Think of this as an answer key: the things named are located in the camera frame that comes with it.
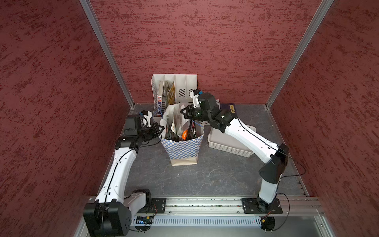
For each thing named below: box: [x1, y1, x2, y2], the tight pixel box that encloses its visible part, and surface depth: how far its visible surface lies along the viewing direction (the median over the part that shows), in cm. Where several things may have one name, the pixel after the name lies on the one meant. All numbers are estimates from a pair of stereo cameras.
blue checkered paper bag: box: [160, 134, 204, 166], surface depth 77 cm
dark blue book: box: [220, 103, 237, 115], surface depth 120 cm
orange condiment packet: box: [181, 129, 189, 141], surface depth 76 cm
